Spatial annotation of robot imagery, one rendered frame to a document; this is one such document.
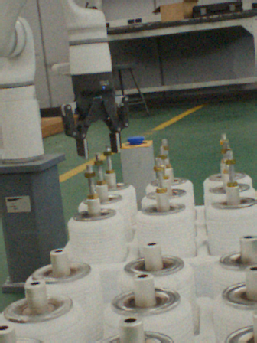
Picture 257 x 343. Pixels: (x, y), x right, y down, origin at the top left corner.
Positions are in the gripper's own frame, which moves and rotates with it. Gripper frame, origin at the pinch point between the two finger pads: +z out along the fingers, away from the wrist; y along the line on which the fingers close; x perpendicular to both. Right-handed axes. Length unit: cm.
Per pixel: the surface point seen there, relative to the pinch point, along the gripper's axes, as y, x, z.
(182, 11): 313, 355, -47
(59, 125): 178, 349, 33
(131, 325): -35, -59, 6
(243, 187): 19.1, -17.5, 9.1
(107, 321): -31, -49, 10
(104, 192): -0.8, -1.3, 8.0
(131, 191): 9.1, 4.4, 10.5
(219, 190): 15.6, -14.9, 9.3
